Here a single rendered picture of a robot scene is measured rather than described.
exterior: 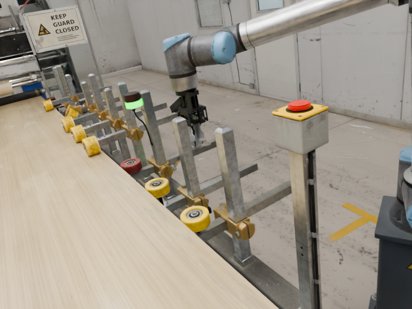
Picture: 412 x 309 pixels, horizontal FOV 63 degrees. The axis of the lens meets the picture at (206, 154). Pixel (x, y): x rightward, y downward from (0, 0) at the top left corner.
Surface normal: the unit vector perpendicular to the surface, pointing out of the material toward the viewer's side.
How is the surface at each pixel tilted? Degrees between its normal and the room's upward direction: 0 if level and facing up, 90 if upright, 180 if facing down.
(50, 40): 90
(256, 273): 0
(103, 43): 90
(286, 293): 0
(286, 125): 90
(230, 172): 90
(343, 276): 0
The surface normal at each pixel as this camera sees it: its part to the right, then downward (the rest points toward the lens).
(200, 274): -0.17, -0.90
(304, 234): -0.83, 0.35
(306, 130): 0.53, 0.26
